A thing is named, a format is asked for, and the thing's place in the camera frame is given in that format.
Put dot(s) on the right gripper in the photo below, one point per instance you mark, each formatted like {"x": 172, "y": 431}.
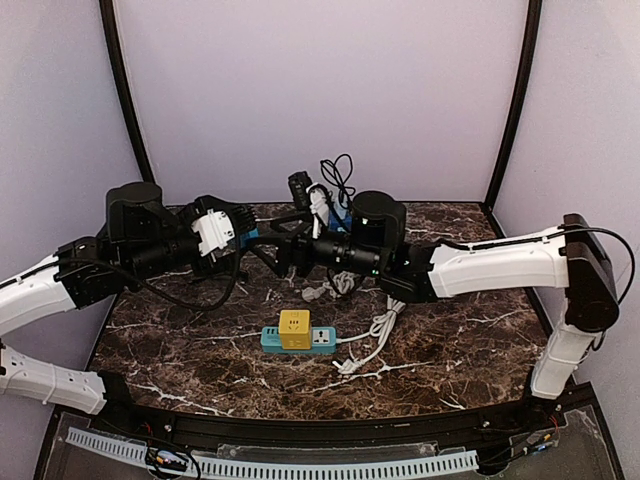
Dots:
{"x": 297, "y": 251}

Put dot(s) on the teal power strip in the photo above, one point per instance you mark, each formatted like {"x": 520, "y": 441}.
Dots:
{"x": 325, "y": 340}

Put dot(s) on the black frame post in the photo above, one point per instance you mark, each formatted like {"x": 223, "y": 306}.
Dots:
{"x": 521, "y": 83}
{"x": 117, "y": 63}

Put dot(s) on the left black frame post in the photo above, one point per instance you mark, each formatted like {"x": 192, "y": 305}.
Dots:
{"x": 117, "y": 63}

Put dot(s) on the white slotted cable duct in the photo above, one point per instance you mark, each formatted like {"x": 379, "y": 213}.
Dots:
{"x": 243, "y": 462}

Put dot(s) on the right black frame post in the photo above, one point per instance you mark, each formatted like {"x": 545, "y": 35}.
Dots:
{"x": 521, "y": 83}

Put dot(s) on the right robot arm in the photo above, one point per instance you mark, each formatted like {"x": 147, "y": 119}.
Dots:
{"x": 568, "y": 257}

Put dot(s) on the yellow cube socket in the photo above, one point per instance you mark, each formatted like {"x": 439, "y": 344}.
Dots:
{"x": 295, "y": 330}

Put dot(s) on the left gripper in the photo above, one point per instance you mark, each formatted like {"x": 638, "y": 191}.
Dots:
{"x": 208, "y": 262}

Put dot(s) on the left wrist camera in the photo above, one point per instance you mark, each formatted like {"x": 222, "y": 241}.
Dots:
{"x": 135, "y": 213}

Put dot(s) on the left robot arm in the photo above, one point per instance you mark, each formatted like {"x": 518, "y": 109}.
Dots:
{"x": 80, "y": 274}

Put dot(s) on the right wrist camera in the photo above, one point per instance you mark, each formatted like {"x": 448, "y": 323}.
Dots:
{"x": 378, "y": 220}

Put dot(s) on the purple power strip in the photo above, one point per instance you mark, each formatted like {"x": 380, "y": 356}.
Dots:
{"x": 340, "y": 285}

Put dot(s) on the blue square adapter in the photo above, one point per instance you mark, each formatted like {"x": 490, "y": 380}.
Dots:
{"x": 246, "y": 238}

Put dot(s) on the dark blue cube socket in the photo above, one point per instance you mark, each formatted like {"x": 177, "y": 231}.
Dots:
{"x": 340, "y": 224}

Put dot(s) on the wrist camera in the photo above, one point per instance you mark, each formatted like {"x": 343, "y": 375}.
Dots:
{"x": 135, "y": 213}
{"x": 378, "y": 220}

